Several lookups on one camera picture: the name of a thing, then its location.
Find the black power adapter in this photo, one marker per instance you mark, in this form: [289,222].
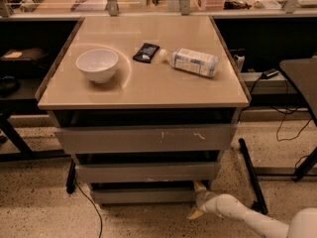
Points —
[270,73]

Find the white ceramic bowl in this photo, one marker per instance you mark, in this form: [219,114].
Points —
[98,65]

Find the grey drawer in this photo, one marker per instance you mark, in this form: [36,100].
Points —
[137,139]
[143,195]
[150,172]

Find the black table leg left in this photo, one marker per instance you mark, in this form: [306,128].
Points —
[26,153]

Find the black table leg right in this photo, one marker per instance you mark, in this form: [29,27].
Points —
[305,169]

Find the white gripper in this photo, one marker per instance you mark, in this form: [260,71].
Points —
[205,201]

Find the grey drawer cabinet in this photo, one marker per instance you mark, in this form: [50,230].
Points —
[143,94]

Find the black table leg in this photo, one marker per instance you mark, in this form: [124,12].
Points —
[305,169]
[26,153]

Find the dark side table top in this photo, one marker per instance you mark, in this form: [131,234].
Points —
[302,74]

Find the clear plastic water bottle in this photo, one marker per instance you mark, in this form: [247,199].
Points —
[191,61]

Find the black snack packet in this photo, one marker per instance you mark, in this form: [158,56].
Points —
[146,53]

